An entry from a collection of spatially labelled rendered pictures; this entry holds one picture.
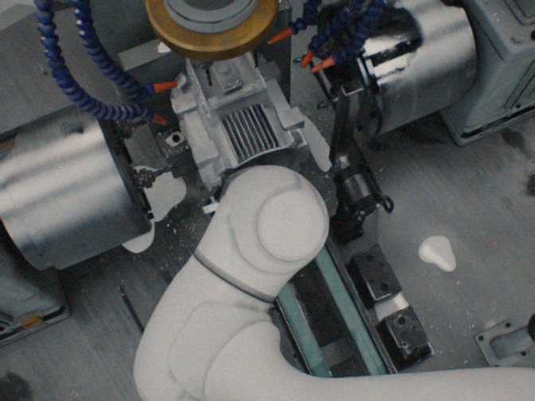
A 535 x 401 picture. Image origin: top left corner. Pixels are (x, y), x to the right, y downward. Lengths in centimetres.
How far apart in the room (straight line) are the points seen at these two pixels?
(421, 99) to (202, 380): 65
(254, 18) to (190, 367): 46
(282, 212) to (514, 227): 84
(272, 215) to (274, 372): 15
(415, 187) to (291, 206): 77
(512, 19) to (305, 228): 65
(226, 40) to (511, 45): 49
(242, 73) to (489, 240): 61
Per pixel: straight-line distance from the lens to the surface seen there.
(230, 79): 105
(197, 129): 109
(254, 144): 103
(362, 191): 107
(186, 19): 85
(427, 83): 110
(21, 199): 101
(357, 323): 114
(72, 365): 130
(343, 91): 91
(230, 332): 64
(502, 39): 112
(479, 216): 136
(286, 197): 60
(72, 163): 100
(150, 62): 107
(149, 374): 68
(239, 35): 85
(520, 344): 117
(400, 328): 121
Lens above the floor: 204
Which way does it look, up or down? 70 degrees down
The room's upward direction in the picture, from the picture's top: 3 degrees counter-clockwise
